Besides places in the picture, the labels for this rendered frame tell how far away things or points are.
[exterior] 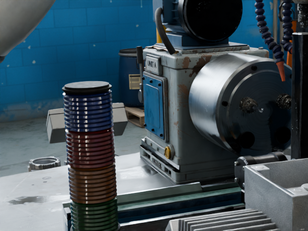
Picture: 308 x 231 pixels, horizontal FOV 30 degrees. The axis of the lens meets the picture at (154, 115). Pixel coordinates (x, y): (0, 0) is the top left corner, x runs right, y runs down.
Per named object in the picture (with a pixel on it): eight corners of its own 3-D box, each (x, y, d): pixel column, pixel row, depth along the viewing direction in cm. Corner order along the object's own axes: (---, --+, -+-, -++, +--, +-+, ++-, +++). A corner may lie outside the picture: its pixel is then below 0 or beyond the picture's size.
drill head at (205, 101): (245, 128, 175) (244, 45, 170) (316, 158, 141) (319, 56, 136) (168, 137, 167) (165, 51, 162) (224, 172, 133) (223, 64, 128)
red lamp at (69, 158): (108, 153, 76) (106, 119, 75) (121, 165, 70) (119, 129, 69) (63, 158, 74) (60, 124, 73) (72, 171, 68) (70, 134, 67)
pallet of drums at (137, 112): (207, 103, 702) (206, 42, 687) (242, 114, 630) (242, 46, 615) (114, 114, 656) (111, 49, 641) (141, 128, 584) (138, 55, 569)
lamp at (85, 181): (110, 185, 76) (108, 153, 76) (123, 200, 71) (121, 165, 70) (65, 192, 75) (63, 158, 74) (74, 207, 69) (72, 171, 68)
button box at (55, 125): (122, 135, 133) (118, 115, 136) (129, 121, 127) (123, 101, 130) (48, 144, 128) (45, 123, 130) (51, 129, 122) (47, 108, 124)
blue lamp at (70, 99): (106, 119, 75) (104, 85, 74) (119, 129, 69) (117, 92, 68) (60, 124, 73) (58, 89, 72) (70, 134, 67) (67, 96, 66)
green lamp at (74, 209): (112, 217, 77) (110, 185, 76) (124, 234, 72) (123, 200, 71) (68, 224, 75) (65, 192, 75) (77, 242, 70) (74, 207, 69)
